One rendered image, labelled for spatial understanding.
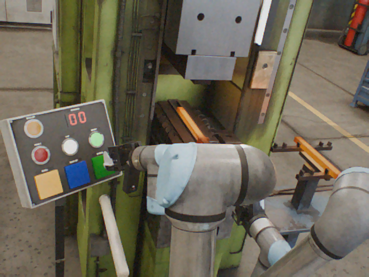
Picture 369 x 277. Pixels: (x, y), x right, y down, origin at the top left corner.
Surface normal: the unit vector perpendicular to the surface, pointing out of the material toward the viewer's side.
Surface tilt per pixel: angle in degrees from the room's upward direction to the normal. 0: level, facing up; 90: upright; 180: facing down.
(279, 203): 0
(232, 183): 73
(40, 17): 90
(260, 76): 90
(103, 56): 90
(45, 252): 0
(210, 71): 90
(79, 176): 60
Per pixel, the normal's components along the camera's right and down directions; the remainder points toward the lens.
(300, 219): 0.14, -0.87
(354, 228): -0.04, 0.01
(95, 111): 0.67, -0.07
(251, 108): 0.32, 0.48
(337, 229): -0.48, -0.07
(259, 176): 0.47, -0.07
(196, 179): 0.25, 0.01
